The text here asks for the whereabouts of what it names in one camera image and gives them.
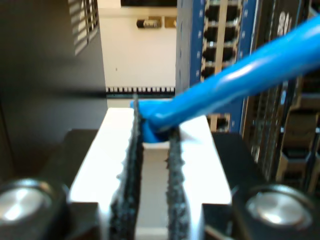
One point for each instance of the black rack server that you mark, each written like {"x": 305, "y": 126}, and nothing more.
{"x": 300, "y": 125}

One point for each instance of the blue network switch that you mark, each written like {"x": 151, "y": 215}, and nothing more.
{"x": 195, "y": 37}

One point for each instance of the black vented cabinet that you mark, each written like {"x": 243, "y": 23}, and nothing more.
{"x": 37, "y": 62}

